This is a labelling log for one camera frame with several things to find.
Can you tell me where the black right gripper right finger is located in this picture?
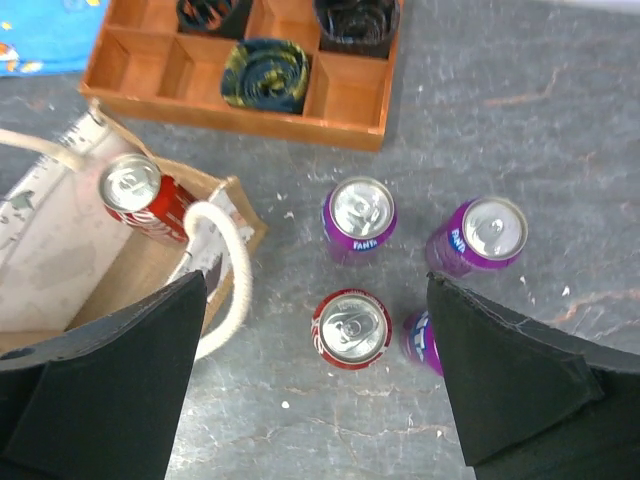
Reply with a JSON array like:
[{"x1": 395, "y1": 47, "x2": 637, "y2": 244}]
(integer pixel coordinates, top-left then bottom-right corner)
[{"x1": 427, "y1": 273, "x2": 639, "y2": 479}]

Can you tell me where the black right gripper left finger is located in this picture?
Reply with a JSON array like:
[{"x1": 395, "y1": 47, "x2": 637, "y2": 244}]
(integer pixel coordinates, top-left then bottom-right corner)
[{"x1": 1, "y1": 272, "x2": 206, "y2": 479}]

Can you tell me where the purple soda can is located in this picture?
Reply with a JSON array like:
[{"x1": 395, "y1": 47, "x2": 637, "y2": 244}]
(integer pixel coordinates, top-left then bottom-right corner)
[
  {"x1": 400, "y1": 309, "x2": 443, "y2": 376},
  {"x1": 322, "y1": 176, "x2": 398, "y2": 265},
  {"x1": 425, "y1": 196, "x2": 529, "y2": 278}
]

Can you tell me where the burlap canvas tote bag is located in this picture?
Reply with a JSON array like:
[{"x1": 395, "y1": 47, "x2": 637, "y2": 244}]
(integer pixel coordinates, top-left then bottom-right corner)
[{"x1": 1, "y1": 100, "x2": 266, "y2": 358}]

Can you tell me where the red soda can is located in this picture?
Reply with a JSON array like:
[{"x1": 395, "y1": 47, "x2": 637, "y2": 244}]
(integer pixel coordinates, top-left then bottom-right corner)
[
  {"x1": 98, "y1": 154, "x2": 196, "y2": 244},
  {"x1": 310, "y1": 288, "x2": 393, "y2": 371}
]

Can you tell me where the red soda can back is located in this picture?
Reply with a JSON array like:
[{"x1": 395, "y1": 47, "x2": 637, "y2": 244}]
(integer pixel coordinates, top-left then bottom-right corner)
[{"x1": 98, "y1": 154, "x2": 196, "y2": 244}]

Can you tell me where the wooden compartment tray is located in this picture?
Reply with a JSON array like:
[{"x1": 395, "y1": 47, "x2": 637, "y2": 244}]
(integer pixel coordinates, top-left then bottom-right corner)
[{"x1": 79, "y1": 1, "x2": 398, "y2": 152}]

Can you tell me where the dark rolled sock front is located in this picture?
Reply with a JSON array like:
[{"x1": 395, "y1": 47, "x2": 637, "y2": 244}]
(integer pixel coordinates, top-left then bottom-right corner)
[{"x1": 220, "y1": 38, "x2": 311, "y2": 115}]

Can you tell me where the dark rolled sock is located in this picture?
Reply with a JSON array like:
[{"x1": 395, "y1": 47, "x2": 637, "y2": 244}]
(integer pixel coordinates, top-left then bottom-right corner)
[
  {"x1": 176, "y1": 0, "x2": 253, "y2": 40},
  {"x1": 313, "y1": 0, "x2": 401, "y2": 59},
  {"x1": 220, "y1": 38, "x2": 311, "y2": 115}
]

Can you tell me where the blue space-print cloth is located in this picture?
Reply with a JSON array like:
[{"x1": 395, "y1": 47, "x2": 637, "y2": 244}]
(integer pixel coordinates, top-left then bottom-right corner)
[{"x1": 0, "y1": 0, "x2": 109, "y2": 77}]

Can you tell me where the dark rolled sock middle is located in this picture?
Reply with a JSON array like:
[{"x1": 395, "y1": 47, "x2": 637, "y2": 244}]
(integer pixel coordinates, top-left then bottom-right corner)
[{"x1": 176, "y1": 0, "x2": 253, "y2": 40}]

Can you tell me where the dark rolled sock right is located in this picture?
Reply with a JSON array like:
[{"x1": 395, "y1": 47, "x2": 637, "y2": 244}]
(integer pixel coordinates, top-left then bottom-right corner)
[{"x1": 313, "y1": 0, "x2": 401, "y2": 59}]

